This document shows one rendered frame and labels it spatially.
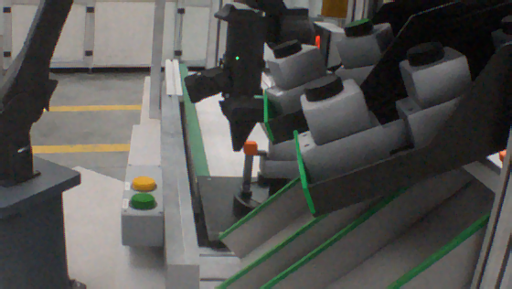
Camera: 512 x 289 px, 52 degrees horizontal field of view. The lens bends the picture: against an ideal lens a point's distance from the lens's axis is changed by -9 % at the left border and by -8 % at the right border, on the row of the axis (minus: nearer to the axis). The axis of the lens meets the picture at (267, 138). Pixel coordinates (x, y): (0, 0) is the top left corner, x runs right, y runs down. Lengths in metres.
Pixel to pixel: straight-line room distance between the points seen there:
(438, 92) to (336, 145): 0.09
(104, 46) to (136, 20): 0.44
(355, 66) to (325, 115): 0.15
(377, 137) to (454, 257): 0.11
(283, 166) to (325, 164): 0.45
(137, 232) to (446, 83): 0.61
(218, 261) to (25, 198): 0.27
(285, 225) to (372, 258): 0.18
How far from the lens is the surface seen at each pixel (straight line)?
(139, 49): 6.24
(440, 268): 0.44
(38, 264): 0.79
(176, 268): 0.77
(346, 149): 0.43
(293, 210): 0.70
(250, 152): 0.88
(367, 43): 0.55
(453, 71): 0.43
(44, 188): 0.74
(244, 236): 0.71
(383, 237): 0.56
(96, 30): 6.16
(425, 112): 0.43
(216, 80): 0.82
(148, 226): 0.90
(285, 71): 0.56
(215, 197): 0.94
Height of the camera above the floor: 1.36
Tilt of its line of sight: 18 degrees down
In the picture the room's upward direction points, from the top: 6 degrees clockwise
